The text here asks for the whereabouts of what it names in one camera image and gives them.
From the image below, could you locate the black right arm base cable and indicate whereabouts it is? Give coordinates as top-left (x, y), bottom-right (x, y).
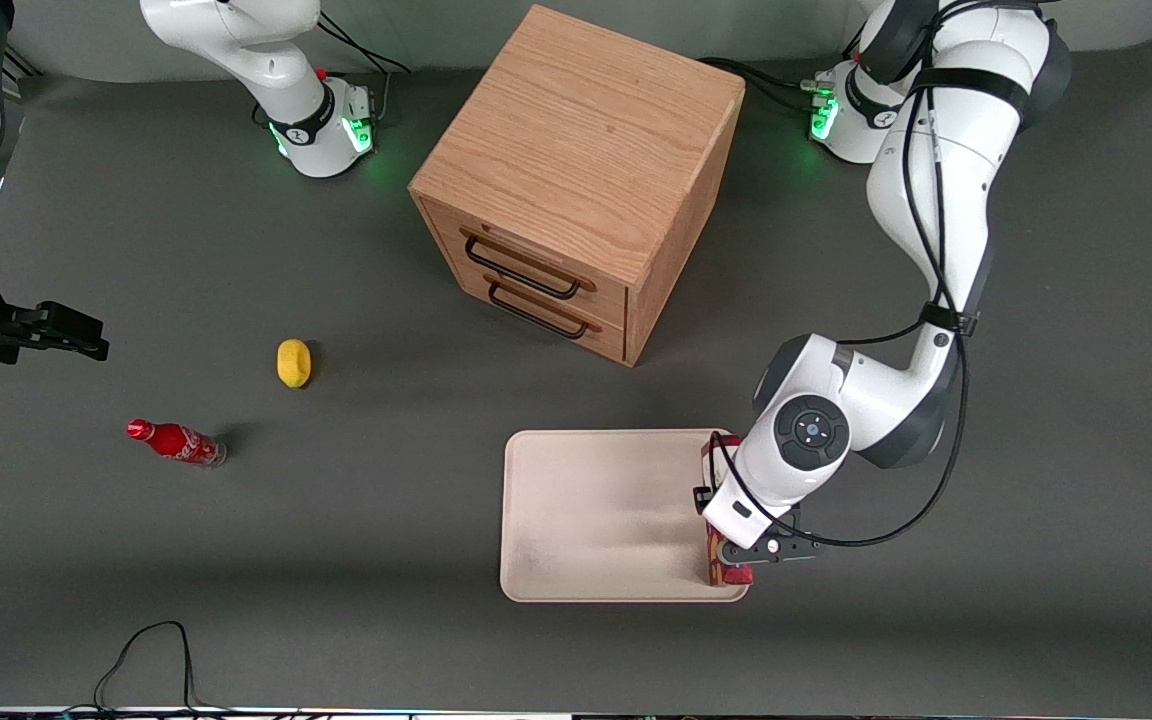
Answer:
top-left (316, 10), bottom-right (412, 121)

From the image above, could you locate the red tartan shortbread cookie box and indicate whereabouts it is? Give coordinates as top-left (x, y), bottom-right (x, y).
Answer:
top-left (700, 432), bottom-right (755, 586)

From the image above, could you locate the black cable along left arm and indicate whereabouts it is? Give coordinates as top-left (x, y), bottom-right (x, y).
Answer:
top-left (704, 0), bottom-right (982, 550)

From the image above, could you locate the aluminium table edge rail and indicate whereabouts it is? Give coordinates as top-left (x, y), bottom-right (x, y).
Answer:
top-left (0, 706), bottom-right (1152, 720)

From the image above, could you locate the wooden drawer front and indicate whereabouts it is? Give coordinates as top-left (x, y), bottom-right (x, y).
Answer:
top-left (429, 250), bottom-right (628, 363)
top-left (421, 200), bottom-right (630, 326)

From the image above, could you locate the yellow toy lemon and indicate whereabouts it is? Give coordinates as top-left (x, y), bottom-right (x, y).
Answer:
top-left (276, 339), bottom-right (313, 389)

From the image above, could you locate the black metal drawer handle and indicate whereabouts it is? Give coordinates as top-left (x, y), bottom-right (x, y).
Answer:
top-left (462, 231), bottom-right (586, 301)
top-left (486, 280), bottom-right (593, 341)

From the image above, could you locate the black arm base cable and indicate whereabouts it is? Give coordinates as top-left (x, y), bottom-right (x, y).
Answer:
top-left (698, 57), bottom-right (827, 113)
top-left (316, 10), bottom-right (412, 121)

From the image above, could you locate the black left arm base cable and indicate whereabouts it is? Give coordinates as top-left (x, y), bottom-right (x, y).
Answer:
top-left (698, 57), bottom-right (827, 113)

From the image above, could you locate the cream plastic tray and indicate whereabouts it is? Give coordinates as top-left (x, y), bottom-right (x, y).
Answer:
top-left (499, 429), bottom-right (752, 604)

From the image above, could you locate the thin black cable loop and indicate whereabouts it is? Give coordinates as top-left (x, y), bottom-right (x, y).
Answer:
top-left (61, 620), bottom-right (237, 720)

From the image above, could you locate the wooden drawer cabinet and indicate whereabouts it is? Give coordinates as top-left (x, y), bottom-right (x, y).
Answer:
top-left (408, 5), bottom-right (747, 368)

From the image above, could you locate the red cola bottle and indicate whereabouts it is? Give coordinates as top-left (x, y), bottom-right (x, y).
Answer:
top-left (126, 418), bottom-right (228, 469)

